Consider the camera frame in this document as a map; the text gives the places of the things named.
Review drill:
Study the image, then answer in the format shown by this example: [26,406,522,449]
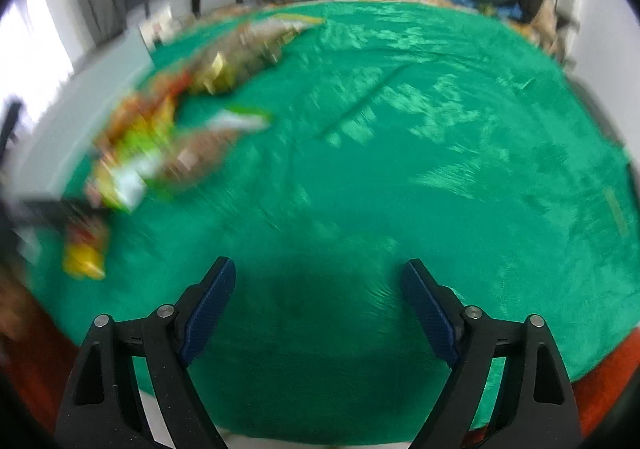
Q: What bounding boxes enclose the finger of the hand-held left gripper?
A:
[55,202,107,226]

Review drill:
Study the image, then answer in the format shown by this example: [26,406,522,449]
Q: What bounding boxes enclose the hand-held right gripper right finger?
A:
[402,258,585,449]

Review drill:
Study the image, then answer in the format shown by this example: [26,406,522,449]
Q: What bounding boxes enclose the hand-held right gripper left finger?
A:
[54,256,237,449]

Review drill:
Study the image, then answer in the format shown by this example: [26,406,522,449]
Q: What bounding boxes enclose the yellow red snack packet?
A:
[61,219,110,281]

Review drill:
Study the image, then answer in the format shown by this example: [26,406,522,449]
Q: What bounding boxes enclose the yellow green snack packet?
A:
[85,94,177,212]

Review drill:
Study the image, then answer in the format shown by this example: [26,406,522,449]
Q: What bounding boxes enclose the brown white-topped snack packet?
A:
[162,106,275,191]

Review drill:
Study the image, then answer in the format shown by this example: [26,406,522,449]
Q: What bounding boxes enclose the green plush blanket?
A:
[60,0,633,430]

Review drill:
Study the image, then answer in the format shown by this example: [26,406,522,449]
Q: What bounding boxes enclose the orange red snack packet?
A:
[142,63,202,102]

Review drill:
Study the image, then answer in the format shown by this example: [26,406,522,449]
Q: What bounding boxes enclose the brown yellow-edged snack packet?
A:
[197,14,327,96]

